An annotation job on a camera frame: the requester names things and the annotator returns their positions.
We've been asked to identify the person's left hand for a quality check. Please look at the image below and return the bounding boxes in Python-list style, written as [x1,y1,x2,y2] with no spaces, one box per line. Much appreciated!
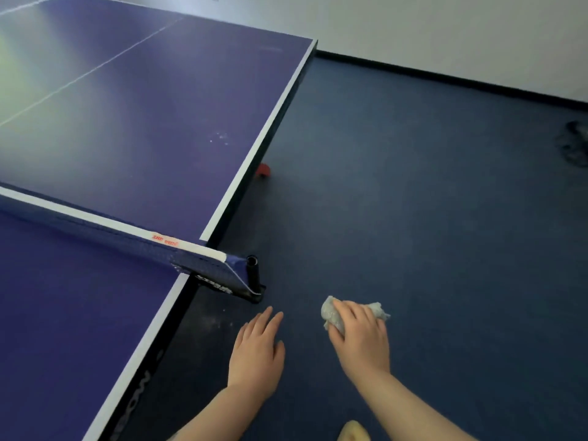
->
[227,306,287,400]

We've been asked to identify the dark blue table tennis net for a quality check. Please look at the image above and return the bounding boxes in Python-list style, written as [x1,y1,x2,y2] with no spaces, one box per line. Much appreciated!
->
[0,181,251,295]

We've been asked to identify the black net post clamp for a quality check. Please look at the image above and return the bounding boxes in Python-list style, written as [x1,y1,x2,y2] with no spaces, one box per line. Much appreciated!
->
[192,254,267,304]

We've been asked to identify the grey cleaning cloth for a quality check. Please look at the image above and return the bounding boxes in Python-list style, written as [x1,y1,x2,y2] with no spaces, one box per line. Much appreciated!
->
[320,296,391,338]

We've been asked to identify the person's right forearm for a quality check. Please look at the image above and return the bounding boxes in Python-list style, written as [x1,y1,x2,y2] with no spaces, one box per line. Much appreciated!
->
[353,371,478,441]

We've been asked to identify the person's right hand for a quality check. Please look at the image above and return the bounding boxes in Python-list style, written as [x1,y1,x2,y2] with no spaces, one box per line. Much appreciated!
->
[327,299,391,386]

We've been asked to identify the cream right slipper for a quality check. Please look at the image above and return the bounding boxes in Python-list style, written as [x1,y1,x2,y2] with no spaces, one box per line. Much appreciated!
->
[337,420,372,441]

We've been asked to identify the person's left forearm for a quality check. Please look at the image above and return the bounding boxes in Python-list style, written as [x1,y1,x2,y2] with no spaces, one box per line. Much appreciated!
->
[168,385,273,441]

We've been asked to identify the blue table tennis table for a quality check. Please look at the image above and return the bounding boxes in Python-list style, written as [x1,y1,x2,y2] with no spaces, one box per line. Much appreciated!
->
[0,0,319,441]

